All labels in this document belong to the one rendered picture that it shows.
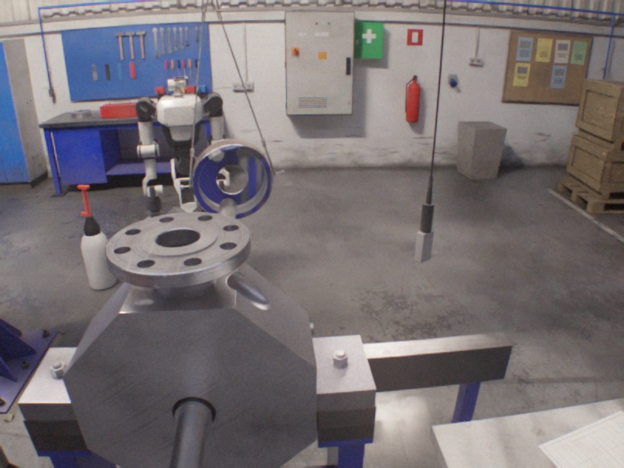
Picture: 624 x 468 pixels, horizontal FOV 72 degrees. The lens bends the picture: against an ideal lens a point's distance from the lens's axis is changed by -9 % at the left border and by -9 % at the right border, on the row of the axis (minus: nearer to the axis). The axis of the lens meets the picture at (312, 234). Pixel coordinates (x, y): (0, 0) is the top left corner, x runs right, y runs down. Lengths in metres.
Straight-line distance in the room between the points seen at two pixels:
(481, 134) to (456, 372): 4.68
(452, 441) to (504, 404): 1.46
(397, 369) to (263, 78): 4.90
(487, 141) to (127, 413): 5.52
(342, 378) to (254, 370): 0.20
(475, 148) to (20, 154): 5.54
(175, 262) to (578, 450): 1.02
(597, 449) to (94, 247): 3.15
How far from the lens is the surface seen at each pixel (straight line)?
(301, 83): 5.66
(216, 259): 0.77
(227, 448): 1.05
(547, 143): 7.15
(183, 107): 2.94
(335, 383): 0.98
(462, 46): 6.37
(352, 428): 1.04
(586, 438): 1.35
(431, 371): 1.52
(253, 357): 0.87
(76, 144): 5.82
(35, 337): 3.31
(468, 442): 1.23
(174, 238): 0.91
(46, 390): 1.09
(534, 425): 1.33
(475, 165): 6.09
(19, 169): 6.47
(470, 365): 1.56
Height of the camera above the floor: 1.77
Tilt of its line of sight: 25 degrees down
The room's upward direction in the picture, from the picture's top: straight up
